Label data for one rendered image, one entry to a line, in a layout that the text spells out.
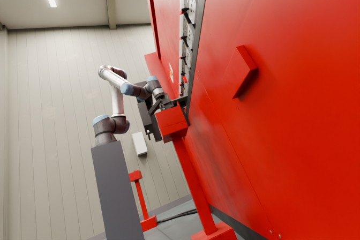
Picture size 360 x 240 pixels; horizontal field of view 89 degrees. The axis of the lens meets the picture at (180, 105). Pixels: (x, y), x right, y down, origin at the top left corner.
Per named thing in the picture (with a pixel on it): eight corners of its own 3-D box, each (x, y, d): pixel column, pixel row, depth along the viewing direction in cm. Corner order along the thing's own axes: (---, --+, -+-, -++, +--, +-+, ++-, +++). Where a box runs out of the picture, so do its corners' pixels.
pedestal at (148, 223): (141, 230, 267) (127, 173, 298) (158, 223, 270) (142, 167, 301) (139, 233, 248) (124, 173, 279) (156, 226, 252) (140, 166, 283)
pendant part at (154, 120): (150, 144, 292) (136, 99, 323) (165, 139, 297) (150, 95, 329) (148, 135, 246) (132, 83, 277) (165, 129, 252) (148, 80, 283)
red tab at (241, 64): (231, 99, 54) (221, 80, 56) (237, 97, 54) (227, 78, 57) (250, 70, 40) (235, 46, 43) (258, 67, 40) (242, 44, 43)
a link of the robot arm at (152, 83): (150, 83, 131) (158, 75, 127) (156, 95, 127) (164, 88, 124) (142, 81, 124) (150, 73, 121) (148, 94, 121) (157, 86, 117)
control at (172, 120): (164, 143, 123) (156, 119, 129) (186, 135, 126) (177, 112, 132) (162, 136, 104) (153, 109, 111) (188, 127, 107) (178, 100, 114)
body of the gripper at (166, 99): (174, 106, 114) (166, 90, 118) (161, 111, 112) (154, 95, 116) (174, 111, 121) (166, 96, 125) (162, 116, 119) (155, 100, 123)
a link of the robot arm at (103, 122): (91, 137, 125) (88, 120, 130) (109, 137, 136) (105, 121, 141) (100, 130, 120) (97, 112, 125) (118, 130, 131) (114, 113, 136)
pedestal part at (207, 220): (204, 232, 97) (171, 139, 117) (215, 228, 98) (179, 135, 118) (206, 235, 92) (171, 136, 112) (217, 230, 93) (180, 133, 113)
